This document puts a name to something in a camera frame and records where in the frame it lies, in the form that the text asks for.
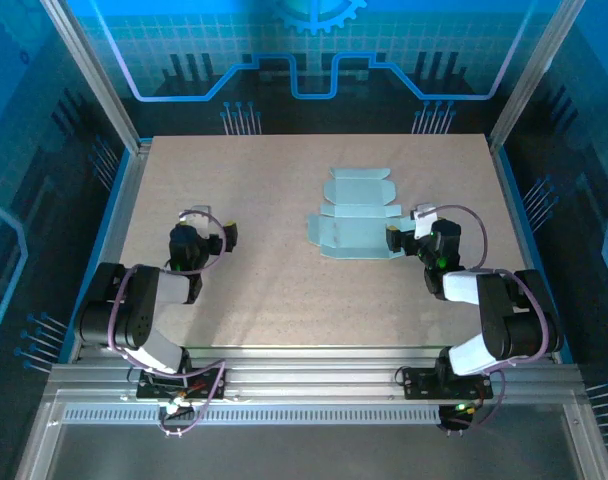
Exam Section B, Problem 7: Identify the light teal paper box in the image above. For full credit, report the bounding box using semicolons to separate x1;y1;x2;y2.
306;167;403;262

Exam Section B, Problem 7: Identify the grey metal lower shelf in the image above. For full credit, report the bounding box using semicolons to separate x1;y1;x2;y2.
13;399;608;480

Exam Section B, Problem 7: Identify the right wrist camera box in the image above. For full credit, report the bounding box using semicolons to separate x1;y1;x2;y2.
410;203;439;239

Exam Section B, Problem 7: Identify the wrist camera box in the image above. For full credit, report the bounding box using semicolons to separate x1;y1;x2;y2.
410;203;439;239
183;203;213;226

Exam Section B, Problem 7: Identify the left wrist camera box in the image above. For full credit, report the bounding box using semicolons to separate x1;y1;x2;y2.
183;203;213;226

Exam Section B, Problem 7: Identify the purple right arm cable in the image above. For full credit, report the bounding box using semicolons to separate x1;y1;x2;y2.
418;203;550;437

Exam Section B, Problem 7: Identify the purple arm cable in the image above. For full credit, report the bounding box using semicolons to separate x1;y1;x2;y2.
418;203;550;437
106;209;230;439

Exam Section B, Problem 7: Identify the aluminium frame side rail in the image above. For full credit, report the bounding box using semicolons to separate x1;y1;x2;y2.
487;137;563;364
66;139;153;364

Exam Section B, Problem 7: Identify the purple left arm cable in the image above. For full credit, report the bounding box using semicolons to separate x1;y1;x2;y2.
106;209;230;439

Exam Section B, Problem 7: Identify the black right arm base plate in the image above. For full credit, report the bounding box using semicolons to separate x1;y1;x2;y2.
400;366;495;401

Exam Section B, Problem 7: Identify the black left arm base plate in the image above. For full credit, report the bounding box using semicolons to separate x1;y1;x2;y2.
135;366;231;401

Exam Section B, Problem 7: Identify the aluminium frame cross rail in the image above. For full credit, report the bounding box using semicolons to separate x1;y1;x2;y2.
48;346;585;407

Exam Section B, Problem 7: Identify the coloured wire bundle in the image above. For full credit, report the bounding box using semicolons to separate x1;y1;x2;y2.
158;382;208;419
438;399;485;434

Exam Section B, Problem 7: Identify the aluminium frame post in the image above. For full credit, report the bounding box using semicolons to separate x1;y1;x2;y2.
38;0;153;154
486;0;588;154

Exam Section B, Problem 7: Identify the slotted grey cable duct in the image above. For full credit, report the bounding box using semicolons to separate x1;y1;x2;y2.
62;407;448;425

